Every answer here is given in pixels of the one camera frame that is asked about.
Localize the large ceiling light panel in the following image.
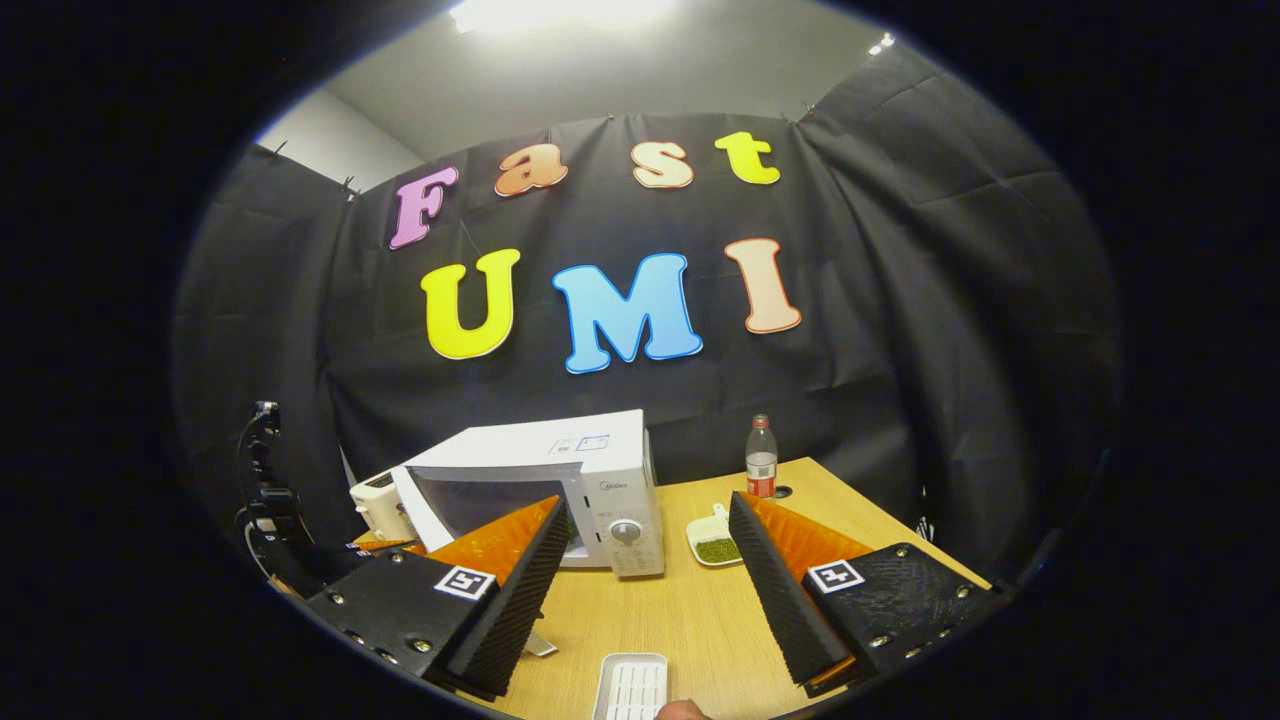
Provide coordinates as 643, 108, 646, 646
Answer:
448, 0, 681, 34

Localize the white microwave oven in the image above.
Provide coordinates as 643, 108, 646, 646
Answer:
390, 409, 667, 579

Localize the black backdrop cloth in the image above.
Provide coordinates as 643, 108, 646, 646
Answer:
170, 45, 1121, 591

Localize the clear plastic water bottle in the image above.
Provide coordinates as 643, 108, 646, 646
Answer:
745, 414, 779, 499

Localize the white divided bean tray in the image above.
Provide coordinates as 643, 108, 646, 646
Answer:
686, 503, 746, 568

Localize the white toaster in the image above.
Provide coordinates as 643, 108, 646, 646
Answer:
349, 472, 416, 542

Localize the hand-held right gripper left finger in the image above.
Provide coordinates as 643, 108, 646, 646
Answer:
305, 495, 571, 701

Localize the white ribbed tray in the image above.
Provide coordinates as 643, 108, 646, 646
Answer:
593, 653, 669, 720

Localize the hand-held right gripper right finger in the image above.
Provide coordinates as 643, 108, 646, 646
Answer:
728, 490, 1001, 701

